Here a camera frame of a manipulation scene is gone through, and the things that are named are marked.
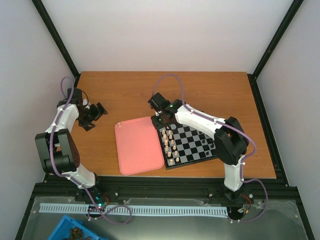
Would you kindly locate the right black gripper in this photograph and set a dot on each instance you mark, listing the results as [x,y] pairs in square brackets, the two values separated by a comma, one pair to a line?
[156,123]

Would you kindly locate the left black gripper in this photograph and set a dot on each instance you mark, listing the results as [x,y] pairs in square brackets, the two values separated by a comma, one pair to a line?
[97,114]

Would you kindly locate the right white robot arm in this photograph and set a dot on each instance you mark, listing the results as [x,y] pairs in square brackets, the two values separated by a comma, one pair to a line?
[231,144]

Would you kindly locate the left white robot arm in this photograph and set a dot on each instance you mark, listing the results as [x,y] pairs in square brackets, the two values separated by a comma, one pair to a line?
[56,148]

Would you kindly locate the left controller board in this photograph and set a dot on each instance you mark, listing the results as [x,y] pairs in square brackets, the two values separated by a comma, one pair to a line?
[102,200]

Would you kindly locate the controller board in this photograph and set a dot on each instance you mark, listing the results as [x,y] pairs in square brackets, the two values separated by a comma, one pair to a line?
[102,200]
[246,206]

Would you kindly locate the right controller board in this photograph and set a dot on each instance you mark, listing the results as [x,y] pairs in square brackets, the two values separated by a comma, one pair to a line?
[246,206]

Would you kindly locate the black white chessboard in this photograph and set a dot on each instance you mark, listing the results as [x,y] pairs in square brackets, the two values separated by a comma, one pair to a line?
[193,146]

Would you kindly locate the pink plastic tray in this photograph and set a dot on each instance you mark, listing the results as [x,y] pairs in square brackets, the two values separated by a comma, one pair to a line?
[138,146]

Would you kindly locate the blue plastic bin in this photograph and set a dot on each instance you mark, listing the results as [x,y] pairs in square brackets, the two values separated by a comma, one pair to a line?
[69,228]

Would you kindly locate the light blue cable duct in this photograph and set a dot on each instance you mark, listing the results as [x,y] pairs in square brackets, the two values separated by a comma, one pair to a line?
[136,210]

